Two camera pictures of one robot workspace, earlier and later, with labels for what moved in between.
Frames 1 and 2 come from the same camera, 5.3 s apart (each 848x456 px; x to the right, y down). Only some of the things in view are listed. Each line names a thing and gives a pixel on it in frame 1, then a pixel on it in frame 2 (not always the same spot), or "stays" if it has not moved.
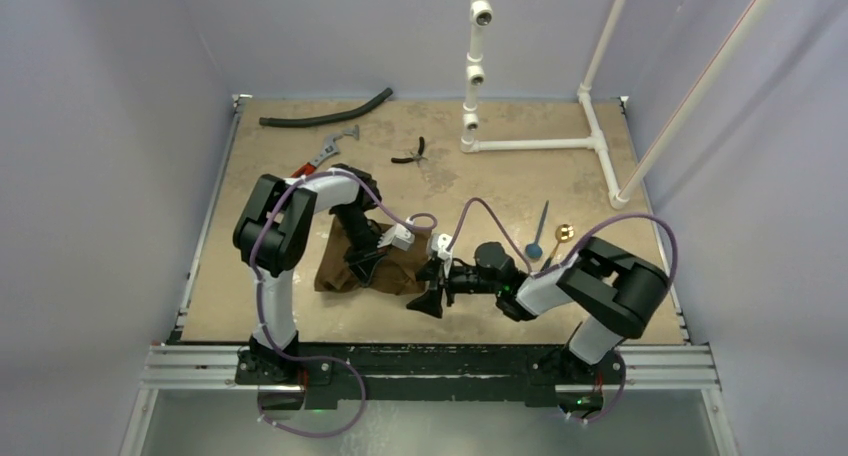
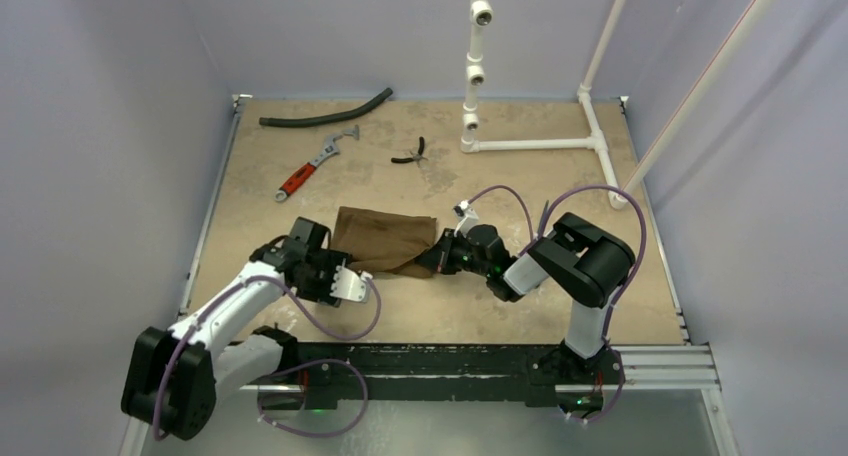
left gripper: (363, 262) → (322, 295)
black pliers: (415, 157) stays
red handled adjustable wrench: (328, 149) stays
